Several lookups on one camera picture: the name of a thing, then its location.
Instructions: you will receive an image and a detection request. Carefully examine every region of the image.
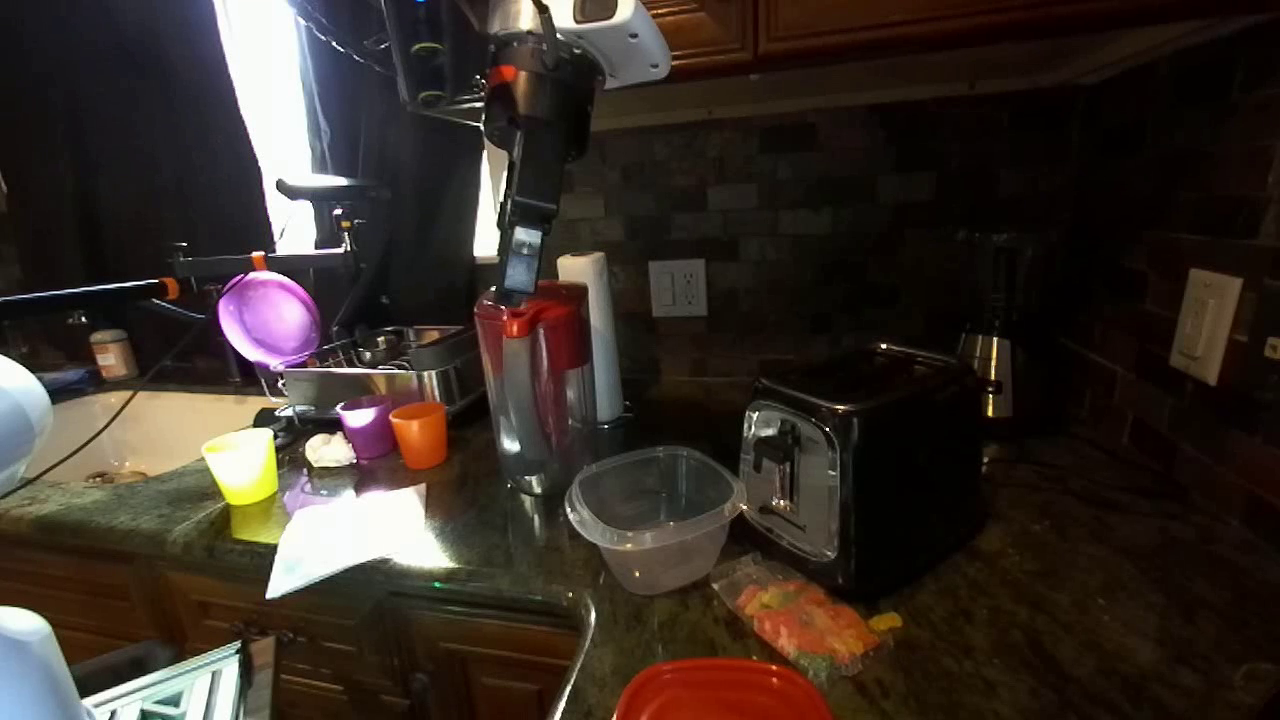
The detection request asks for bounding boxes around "purple plastic plate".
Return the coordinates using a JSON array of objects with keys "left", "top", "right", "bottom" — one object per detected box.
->
[{"left": 217, "top": 268, "right": 321, "bottom": 372}]

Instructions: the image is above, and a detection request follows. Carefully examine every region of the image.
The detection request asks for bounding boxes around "bag of gummy candies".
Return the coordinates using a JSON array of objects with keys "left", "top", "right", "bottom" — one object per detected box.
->
[{"left": 713, "top": 556, "right": 882, "bottom": 674}]

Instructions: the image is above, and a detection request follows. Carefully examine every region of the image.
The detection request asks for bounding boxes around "purple plastic cup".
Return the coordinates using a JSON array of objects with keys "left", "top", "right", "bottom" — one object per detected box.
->
[{"left": 337, "top": 398, "right": 394, "bottom": 462}]

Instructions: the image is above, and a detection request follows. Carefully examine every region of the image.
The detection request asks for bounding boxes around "black chrome toaster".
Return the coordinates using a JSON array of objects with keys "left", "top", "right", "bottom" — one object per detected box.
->
[{"left": 738, "top": 344, "right": 983, "bottom": 599}]

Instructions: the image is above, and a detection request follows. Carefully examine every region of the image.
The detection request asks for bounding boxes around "white wall outlet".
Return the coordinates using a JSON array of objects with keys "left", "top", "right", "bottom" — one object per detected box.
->
[{"left": 649, "top": 262, "right": 709, "bottom": 321}]

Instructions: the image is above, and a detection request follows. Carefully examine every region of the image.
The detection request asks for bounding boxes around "orange plastic cup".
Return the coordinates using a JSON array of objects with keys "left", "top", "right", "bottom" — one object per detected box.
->
[{"left": 388, "top": 402, "right": 448, "bottom": 471}]

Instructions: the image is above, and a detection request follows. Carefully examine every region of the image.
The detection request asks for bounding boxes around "clear plastic bowl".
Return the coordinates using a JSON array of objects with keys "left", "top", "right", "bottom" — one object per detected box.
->
[{"left": 565, "top": 445, "right": 743, "bottom": 595}]

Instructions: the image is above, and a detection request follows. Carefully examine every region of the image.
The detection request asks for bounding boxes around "red water filter pitcher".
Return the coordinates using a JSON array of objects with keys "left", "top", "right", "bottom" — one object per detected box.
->
[{"left": 473, "top": 280, "right": 595, "bottom": 498}]

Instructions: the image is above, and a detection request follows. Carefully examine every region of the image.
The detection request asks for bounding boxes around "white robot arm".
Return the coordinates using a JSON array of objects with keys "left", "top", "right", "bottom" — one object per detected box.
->
[{"left": 484, "top": 0, "right": 670, "bottom": 305}]

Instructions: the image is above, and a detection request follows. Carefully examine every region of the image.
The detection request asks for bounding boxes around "steel dish rack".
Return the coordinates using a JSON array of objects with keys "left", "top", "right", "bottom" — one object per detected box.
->
[{"left": 276, "top": 324, "right": 484, "bottom": 417}]

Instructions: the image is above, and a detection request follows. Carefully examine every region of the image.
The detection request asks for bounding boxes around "white light switch plate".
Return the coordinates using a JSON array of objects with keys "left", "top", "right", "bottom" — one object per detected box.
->
[{"left": 1166, "top": 268, "right": 1243, "bottom": 386}]

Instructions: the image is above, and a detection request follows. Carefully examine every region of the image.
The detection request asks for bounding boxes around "loose yellow gummy candy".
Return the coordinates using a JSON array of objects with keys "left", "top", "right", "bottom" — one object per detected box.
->
[{"left": 869, "top": 612, "right": 904, "bottom": 634}]

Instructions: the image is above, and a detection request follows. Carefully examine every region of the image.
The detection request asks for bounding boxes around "yellow plastic cup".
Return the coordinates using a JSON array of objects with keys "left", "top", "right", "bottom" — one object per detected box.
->
[{"left": 201, "top": 429, "right": 280, "bottom": 506}]

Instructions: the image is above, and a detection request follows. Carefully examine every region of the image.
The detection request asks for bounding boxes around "white paper sheet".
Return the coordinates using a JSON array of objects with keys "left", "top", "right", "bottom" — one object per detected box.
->
[{"left": 262, "top": 487, "right": 452, "bottom": 599}]

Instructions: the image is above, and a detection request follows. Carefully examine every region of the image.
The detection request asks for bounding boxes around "white paper towel roll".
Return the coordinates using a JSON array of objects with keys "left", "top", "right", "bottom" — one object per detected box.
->
[{"left": 554, "top": 251, "right": 622, "bottom": 423}]

